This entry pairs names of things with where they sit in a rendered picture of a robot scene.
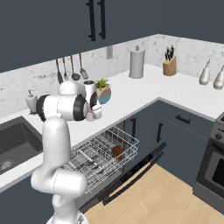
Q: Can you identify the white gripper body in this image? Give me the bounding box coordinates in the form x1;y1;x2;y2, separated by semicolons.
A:
92;104;104;120

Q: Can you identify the small pale cup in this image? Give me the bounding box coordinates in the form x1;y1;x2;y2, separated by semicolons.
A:
86;110;96;123

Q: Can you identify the brown bowl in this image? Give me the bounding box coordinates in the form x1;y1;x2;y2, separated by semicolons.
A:
111;145;125;161

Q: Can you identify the narrow dark blue cupboard door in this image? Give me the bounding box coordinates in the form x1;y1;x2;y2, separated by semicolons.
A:
124;100;161;173

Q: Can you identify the wide dark blue cupboard door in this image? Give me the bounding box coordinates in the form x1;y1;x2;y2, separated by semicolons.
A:
151;116;212;188

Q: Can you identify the dark blue upper cupboard door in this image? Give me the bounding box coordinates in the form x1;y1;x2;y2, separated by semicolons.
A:
95;0;224;47
0;0;98;74

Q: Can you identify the green plant in pot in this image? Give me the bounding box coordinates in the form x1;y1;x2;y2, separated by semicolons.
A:
94;78;112;105

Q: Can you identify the grey hanging slotted spatula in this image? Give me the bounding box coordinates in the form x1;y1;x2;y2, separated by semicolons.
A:
78;52;89;81

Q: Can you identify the black hanging ladle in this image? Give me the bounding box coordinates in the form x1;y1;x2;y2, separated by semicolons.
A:
69;54;81;81

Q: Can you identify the hanging fork tool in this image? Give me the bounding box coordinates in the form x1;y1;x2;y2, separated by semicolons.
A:
61;56;69;81

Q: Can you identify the black hanging spatula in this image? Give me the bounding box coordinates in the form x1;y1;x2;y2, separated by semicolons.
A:
55;58;64;85

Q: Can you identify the white paper towel roll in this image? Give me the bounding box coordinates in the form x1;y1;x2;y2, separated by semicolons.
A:
129;45;146;80

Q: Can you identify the white soap dispenser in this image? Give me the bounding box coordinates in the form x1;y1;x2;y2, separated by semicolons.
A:
25;89;39;116

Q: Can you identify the wooden knife block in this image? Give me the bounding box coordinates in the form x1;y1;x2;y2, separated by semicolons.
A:
162;55;178;77

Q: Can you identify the dark grey sink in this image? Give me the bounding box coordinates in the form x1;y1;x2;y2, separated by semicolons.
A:
0;115;45;177

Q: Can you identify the dark blue drawer front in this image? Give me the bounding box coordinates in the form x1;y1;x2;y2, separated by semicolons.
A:
158;100;215;140

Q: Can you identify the white bottle with spout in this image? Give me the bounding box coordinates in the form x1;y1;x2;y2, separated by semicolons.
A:
213;65;224;90
199;59;212;87

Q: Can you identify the dark blue sink cupboard front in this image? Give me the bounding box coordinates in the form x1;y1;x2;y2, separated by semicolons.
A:
0;174;56;224

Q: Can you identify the grey oven with hob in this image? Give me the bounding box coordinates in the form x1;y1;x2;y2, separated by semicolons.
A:
192;111;224;216

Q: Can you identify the black cupboard door handle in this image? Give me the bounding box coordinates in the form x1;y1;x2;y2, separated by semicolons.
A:
129;117;137;142
156;122;165;144

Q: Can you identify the white wire dishwasher rack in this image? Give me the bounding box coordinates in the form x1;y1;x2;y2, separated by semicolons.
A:
59;125;140;194

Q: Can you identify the grey wall outlet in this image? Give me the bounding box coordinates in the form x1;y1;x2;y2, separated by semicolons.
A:
106;45;114;60

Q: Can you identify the black dishwasher door handle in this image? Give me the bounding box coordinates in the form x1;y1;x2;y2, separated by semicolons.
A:
101;151;165;207

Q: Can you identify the black drawer handle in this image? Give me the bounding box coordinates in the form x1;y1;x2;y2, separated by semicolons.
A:
175;114;192;125

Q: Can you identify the black upper cupboard handle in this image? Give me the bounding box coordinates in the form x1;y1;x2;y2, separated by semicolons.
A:
86;0;97;42
97;0;107;40

